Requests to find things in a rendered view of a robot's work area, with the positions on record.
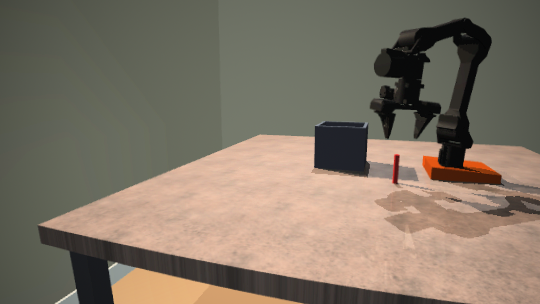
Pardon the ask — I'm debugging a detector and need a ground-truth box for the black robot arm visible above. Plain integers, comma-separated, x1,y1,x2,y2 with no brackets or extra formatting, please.
374,17,492,169

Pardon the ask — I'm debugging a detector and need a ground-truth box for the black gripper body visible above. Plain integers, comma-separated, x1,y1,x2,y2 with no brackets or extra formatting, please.
370,79,441,114

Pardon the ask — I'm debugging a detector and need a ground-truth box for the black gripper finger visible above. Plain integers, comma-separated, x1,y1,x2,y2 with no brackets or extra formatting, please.
374,111,396,139
413,112,437,139

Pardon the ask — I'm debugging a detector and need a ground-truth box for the red peg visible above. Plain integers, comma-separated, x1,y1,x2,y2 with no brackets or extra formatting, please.
393,154,400,183

